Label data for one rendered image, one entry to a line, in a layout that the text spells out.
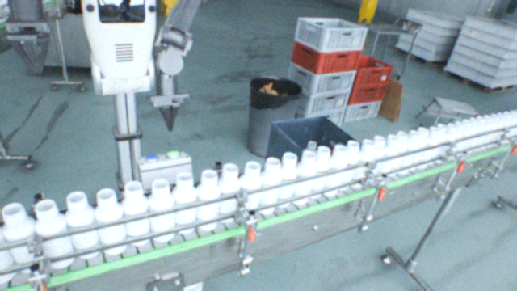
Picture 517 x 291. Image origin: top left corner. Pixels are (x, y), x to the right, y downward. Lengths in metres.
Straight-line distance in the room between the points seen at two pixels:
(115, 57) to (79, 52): 3.35
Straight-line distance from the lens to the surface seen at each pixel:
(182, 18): 0.86
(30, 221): 0.78
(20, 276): 0.86
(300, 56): 3.35
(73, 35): 4.50
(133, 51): 1.20
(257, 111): 2.75
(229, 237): 0.88
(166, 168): 0.90
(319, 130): 1.72
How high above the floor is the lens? 1.64
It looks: 32 degrees down
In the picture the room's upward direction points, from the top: 9 degrees clockwise
